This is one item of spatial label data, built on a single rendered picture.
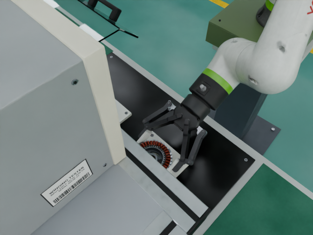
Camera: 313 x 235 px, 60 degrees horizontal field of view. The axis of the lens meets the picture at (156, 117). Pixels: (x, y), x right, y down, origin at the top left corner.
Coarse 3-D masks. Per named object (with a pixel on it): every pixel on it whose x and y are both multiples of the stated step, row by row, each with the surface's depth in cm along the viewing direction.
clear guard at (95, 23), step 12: (48, 0) 71; (60, 0) 71; (72, 0) 71; (84, 0) 80; (60, 12) 68; (72, 12) 68; (84, 12) 68; (96, 12) 68; (84, 24) 66; (96, 24) 66; (108, 24) 66; (120, 24) 74; (96, 36) 63; (108, 36) 63
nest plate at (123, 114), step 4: (116, 100) 88; (116, 104) 87; (120, 104) 87; (120, 108) 86; (124, 108) 86; (120, 112) 85; (124, 112) 85; (128, 112) 85; (120, 116) 85; (124, 116) 85; (128, 116) 85; (120, 120) 84; (124, 120) 85
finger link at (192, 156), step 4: (200, 132) 69; (204, 132) 69; (200, 136) 69; (204, 136) 70; (196, 140) 69; (200, 140) 69; (196, 144) 69; (200, 144) 71; (192, 148) 69; (196, 148) 69; (192, 152) 69; (196, 152) 70; (192, 156) 69; (188, 160) 69; (192, 160) 69; (188, 164) 69
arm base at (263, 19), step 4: (264, 4) 101; (260, 8) 104; (264, 8) 101; (260, 12) 102; (264, 12) 100; (268, 12) 98; (256, 16) 104; (260, 16) 101; (264, 16) 100; (268, 16) 99; (260, 20) 101; (264, 20) 100; (260, 24) 102; (264, 24) 100
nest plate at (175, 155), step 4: (152, 132) 81; (152, 136) 80; (156, 136) 80; (152, 140) 80; (160, 140) 80; (172, 148) 78; (152, 152) 77; (172, 152) 77; (176, 152) 77; (172, 156) 77; (176, 156) 77; (160, 160) 76; (172, 160) 76; (184, 164) 75; (180, 168) 74; (184, 168) 75; (172, 172) 74; (176, 172) 74; (180, 172) 74; (176, 176) 73
